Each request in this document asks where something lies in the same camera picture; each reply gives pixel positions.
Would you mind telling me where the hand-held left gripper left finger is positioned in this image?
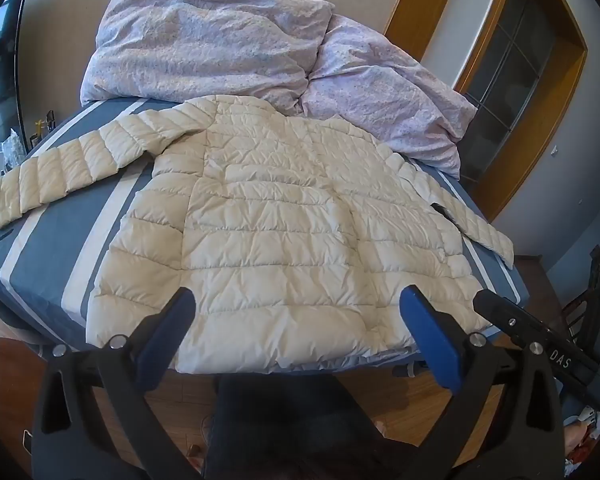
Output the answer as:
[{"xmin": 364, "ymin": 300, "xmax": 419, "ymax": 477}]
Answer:
[{"xmin": 30, "ymin": 287, "xmax": 216, "ymax": 480}]

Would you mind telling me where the blue white striped bed sheet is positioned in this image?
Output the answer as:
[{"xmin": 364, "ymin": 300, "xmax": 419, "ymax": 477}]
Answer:
[{"xmin": 0, "ymin": 95, "xmax": 531, "ymax": 376}]

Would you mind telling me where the small yellow figure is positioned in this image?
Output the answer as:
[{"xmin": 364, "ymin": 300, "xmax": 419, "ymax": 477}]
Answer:
[{"xmin": 32, "ymin": 110, "xmax": 56, "ymax": 141}]

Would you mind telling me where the wooden door frame with glass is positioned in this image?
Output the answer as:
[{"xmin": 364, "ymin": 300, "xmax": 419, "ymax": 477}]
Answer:
[{"xmin": 452, "ymin": 0, "xmax": 588, "ymax": 223}]

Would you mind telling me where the pink floral duvet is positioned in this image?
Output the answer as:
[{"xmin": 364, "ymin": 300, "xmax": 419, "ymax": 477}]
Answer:
[{"xmin": 80, "ymin": 0, "xmax": 478, "ymax": 181}]

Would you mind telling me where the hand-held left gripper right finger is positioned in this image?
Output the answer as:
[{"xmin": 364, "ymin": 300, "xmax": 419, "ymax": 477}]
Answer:
[{"xmin": 395, "ymin": 285, "xmax": 567, "ymax": 480}]

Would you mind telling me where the clear plastic bag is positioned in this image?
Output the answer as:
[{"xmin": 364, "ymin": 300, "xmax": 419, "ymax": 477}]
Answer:
[{"xmin": 2, "ymin": 129, "xmax": 23, "ymax": 168}]

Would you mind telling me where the cream puffer jacket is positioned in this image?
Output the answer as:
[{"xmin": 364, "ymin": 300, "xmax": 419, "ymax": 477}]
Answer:
[{"xmin": 0, "ymin": 94, "xmax": 516, "ymax": 375}]

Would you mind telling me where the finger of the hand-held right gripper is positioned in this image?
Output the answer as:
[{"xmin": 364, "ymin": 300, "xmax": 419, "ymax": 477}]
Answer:
[{"xmin": 472, "ymin": 289, "xmax": 552, "ymax": 357}]

